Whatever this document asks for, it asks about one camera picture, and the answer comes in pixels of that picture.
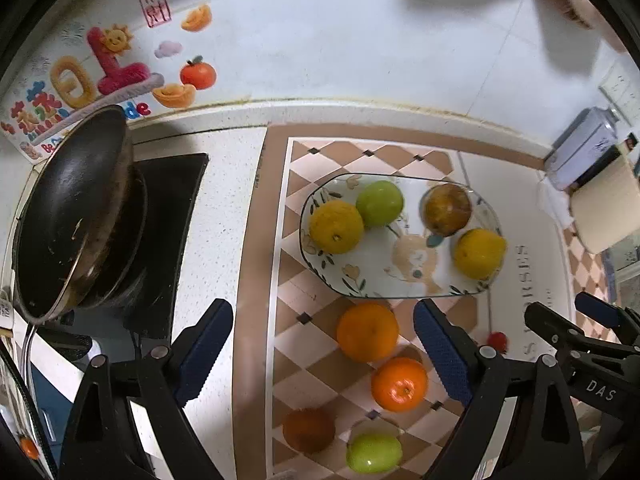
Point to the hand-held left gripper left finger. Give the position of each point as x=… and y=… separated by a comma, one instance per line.
x=202, y=352

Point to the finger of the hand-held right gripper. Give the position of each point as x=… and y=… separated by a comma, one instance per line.
x=552, y=326
x=597, y=310

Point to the colourful wall sticker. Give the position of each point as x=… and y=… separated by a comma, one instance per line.
x=100, y=75

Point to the large orange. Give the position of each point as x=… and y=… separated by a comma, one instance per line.
x=367, y=332

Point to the brown round fruit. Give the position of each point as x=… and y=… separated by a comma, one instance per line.
x=447, y=210
x=308, y=430

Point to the white crumpled cloth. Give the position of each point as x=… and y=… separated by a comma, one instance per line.
x=552, y=205

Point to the white wall socket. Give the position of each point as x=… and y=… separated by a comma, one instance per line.
x=619, y=89

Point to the small orange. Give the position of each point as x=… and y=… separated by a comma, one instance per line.
x=399, y=385

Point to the brown checkered mat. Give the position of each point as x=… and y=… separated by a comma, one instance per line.
x=330, y=160

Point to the yellow orange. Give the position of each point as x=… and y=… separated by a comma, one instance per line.
x=479, y=254
x=336, y=226

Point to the beige board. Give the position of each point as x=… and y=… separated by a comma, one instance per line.
x=602, y=210

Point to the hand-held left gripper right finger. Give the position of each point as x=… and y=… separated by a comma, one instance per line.
x=442, y=352

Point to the green apple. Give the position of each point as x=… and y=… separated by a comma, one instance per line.
x=374, y=452
x=380, y=204

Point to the black wok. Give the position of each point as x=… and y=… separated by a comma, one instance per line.
x=75, y=200

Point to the floral patterned glass plate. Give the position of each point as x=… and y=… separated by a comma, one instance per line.
x=380, y=267

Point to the small red fruit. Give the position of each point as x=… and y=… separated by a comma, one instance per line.
x=497, y=341

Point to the black gas stove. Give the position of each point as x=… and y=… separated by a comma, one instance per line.
x=170, y=200

